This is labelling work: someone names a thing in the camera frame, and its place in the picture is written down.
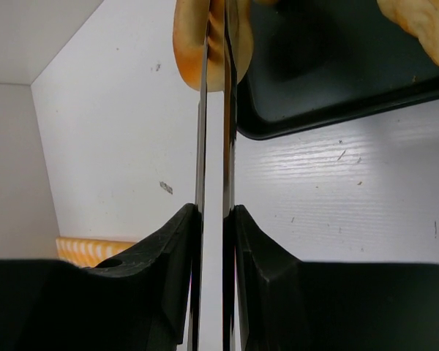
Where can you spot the small screw on table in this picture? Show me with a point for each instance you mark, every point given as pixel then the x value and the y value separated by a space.
pixel 166 187

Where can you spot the black baking tray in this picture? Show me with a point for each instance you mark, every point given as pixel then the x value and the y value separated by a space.
pixel 317 63

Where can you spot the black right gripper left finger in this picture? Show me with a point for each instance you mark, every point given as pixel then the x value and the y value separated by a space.
pixel 136 300

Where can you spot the stainless steel tongs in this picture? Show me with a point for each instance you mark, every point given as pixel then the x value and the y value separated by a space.
pixel 230 46

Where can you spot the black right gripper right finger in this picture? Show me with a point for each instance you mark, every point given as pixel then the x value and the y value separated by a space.
pixel 289 304

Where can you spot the wedge-shaped bread slice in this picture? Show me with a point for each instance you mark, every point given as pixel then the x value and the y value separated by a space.
pixel 420 18

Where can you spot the glazed ring donut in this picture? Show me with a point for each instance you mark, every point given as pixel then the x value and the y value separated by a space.
pixel 194 23

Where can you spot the yellow checkered cloth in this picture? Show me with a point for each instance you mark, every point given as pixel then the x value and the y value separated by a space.
pixel 87 252

